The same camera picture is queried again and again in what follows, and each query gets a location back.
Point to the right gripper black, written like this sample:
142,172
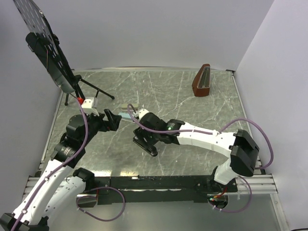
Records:
141,131

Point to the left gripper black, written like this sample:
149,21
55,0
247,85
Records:
111,124

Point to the blue stapler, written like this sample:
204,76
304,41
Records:
126,117

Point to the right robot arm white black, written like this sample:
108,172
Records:
238,147

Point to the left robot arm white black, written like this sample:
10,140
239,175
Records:
39,209

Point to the beige stapler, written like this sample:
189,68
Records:
124,107

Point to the black tripod stand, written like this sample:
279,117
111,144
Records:
78,91

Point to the brown wooden metronome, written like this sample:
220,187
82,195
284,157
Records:
201,82

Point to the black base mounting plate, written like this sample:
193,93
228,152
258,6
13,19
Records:
138,189

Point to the black perforated panel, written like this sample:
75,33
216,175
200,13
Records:
43,44

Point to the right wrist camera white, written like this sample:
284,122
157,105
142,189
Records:
140,113

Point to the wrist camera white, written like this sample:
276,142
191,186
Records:
89,105
140,113

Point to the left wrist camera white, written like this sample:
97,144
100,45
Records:
89,105

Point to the aluminium rail frame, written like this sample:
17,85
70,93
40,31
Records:
259,184

